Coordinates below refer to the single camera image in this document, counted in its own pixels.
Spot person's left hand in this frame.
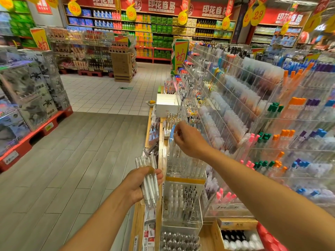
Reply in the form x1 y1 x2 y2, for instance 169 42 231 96
119 166 164 207

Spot person's right hand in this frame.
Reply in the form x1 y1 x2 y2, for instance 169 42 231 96
174 121 214 160

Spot clear pen bundle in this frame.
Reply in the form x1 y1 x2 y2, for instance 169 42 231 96
135 154 160 208

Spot clear acrylic pen display tower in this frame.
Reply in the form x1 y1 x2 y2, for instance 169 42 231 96
159 154 206 251

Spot large tiered acrylic pen rack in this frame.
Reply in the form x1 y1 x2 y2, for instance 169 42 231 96
175 44 335 218

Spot person's left forearm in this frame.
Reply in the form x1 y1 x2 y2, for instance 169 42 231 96
62 198 144 251

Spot white square box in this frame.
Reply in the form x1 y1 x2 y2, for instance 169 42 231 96
155 93 180 118

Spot wooden glue display stand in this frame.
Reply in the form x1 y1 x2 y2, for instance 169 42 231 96
128 104 335 251

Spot cardboard box of white glue sticks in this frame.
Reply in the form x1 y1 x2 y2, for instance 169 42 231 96
212 219 265 251

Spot row of hanging stationery packets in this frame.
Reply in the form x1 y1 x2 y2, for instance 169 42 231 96
147 117 160 155

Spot green yellow promo sign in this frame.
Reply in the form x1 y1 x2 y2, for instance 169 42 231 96
172 39 190 76

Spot red low goods shelf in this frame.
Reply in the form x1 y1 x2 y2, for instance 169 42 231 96
60 68 113 77
0 106 74 173

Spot tray of red-capped glue sticks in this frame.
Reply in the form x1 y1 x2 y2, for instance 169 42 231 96
256 222 289 251

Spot distant aisle shelves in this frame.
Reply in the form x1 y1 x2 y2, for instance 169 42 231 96
251 23 302 47

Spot row of black white boxes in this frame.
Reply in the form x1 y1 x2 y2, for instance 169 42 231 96
0 47 71 155

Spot yellow green price card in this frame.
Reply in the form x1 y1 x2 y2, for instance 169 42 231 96
30 28 51 52

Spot row of hanging yellow tags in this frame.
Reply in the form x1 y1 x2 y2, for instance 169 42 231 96
0 0 335 32

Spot small red hanging sign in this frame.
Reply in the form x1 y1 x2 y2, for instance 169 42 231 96
36 0 53 15

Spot shelves of green packets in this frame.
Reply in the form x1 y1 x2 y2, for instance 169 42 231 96
0 0 37 48

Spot wall shelves of coloured bottles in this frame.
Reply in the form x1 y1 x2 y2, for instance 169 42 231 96
65 5 236 63

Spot red wall sign band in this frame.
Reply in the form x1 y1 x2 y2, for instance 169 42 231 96
79 0 236 19

